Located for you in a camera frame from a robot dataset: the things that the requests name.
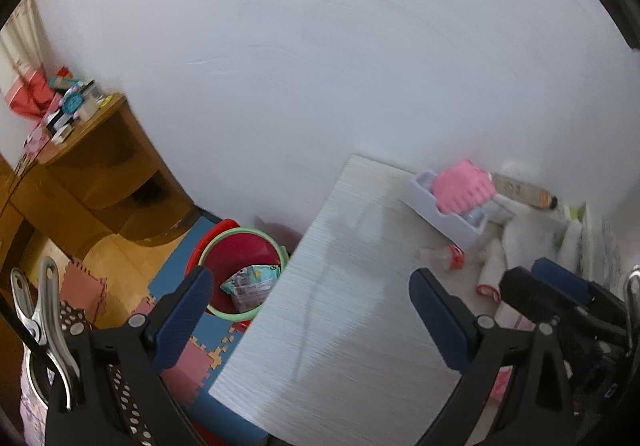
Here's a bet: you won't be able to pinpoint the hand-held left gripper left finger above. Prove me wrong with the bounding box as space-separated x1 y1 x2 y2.
45 266 216 446

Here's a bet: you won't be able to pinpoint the white tissue box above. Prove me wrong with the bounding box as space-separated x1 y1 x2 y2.
77 96 103 121

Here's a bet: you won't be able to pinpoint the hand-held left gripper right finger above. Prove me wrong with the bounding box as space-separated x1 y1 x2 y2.
409 268 576 446

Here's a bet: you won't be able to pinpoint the teal snack packet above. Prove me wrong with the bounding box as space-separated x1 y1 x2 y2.
220 265 282 312

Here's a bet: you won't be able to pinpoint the pink dotted cloth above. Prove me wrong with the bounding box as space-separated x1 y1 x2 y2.
431 160 497 216

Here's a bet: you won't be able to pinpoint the white sock with red trim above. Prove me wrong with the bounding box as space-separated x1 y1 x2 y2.
475 237 507 301

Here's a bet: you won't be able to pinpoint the lavender plastic tray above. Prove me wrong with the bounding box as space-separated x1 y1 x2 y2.
404 170 506 247

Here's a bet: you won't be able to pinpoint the pink patterned bedsheet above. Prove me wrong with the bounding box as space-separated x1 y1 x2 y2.
20 341 56 446

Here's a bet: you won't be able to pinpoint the colourful foam puzzle mat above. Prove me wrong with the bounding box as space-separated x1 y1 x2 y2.
107 216 301 446

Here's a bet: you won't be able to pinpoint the brown polka dot cloth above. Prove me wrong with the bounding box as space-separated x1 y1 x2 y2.
57 301 156 446

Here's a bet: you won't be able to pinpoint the black and white box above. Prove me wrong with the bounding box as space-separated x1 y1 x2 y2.
45 111 76 137

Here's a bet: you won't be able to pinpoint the wooden corner desk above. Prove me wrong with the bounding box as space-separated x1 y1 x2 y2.
0 93 193 272

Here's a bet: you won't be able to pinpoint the green rimmed plastic basin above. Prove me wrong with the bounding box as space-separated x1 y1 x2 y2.
200 226 291 319

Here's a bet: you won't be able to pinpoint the red gift bag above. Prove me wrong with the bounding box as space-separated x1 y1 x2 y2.
4 67 63 121

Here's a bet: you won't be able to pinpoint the clear bottle with red label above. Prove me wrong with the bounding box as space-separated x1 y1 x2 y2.
419 243 467 273

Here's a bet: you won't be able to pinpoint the white paper sheets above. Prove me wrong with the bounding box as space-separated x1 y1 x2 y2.
582 213 626 287

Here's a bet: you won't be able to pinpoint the cream floral curtain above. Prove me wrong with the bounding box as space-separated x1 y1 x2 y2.
0 0 56 92

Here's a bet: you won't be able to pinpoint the pink foam tile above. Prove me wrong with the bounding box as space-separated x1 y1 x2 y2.
60 261 108 327

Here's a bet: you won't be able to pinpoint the blue alarm clock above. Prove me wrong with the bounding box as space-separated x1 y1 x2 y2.
61 87 90 121

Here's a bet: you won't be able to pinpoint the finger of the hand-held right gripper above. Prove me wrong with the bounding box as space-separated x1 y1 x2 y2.
531 257 626 314
499 266 628 347

